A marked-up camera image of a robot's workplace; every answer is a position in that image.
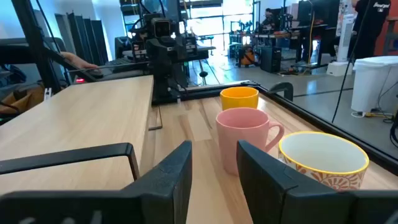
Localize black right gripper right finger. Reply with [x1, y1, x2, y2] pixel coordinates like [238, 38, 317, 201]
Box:
[236, 139, 398, 224]

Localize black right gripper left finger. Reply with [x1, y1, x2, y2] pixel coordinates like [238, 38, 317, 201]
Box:
[0, 140, 193, 224]

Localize orange patterned yellow-rim mug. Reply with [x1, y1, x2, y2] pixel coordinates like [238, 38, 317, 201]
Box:
[278, 131, 370, 191]

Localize plain pink mug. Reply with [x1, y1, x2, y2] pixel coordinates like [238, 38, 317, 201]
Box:
[215, 107, 285, 177]

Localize plain yellow mug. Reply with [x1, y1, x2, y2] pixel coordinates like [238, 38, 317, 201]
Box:
[220, 86, 259, 111]

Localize person's forearm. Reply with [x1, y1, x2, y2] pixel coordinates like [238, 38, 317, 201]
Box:
[0, 45, 65, 65]

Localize dark grey desk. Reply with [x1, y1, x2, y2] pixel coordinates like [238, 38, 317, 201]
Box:
[67, 58, 153, 84]

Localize dark folding divider panels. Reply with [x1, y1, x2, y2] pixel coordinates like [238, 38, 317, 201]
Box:
[54, 12, 109, 66]

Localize orange shop vacuum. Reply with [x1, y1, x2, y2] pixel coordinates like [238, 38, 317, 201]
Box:
[238, 45, 256, 68]

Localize person's hand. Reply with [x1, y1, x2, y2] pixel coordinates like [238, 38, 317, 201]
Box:
[60, 52, 100, 71]

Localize black computer tower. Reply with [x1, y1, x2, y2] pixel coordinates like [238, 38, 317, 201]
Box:
[260, 46, 282, 74]

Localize person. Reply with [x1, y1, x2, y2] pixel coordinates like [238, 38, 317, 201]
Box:
[347, 0, 392, 60]
[261, 7, 280, 27]

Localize black workbench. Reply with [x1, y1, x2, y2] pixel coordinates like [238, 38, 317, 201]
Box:
[253, 23, 338, 68]

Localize tan bag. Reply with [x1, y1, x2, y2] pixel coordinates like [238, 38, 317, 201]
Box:
[0, 83, 45, 116]

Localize white trash bin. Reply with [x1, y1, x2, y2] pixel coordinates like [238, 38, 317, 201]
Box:
[351, 55, 398, 113]

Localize white tower fan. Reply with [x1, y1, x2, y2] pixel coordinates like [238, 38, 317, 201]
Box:
[326, 14, 356, 77]

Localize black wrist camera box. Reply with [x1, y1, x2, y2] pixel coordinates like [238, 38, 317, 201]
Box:
[151, 17, 172, 39]

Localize black frame bracket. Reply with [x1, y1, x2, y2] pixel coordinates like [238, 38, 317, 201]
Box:
[269, 82, 294, 102]

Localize white cord yellow plug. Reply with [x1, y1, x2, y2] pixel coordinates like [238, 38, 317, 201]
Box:
[351, 109, 389, 119]

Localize black rig post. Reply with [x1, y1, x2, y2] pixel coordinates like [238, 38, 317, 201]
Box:
[11, 0, 98, 94]

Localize coiled black cable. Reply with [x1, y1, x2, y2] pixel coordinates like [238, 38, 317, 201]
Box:
[389, 118, 398, 149]

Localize long black cable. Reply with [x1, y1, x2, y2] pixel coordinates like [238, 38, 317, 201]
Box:
[331, 0, 374, 124]

